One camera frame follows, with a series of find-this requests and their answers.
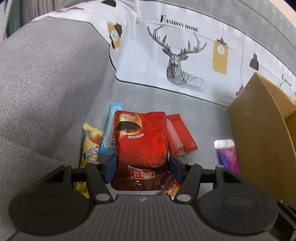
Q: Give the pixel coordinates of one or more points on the yellow snack packet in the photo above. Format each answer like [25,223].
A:
[92,139]

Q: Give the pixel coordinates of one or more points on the small orange red packet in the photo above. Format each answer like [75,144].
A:
[177,188]

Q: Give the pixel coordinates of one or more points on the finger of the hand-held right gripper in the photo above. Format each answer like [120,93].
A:
[289,215]

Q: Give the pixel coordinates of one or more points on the glossy red snack bag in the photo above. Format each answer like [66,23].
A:
[141,143]

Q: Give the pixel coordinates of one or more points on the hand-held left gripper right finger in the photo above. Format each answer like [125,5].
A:
[177,169]

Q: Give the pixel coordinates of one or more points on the cardboard box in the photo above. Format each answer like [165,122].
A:
[261,139]

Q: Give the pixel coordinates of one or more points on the red snack packet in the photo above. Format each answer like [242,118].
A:
[180,136]

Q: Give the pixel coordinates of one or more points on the light blue snack packet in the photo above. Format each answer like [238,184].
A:
[111,129]

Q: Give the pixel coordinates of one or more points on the purple snack packet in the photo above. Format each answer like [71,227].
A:
[227,155]

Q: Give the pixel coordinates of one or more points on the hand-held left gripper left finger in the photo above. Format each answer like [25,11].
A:
[110,169]

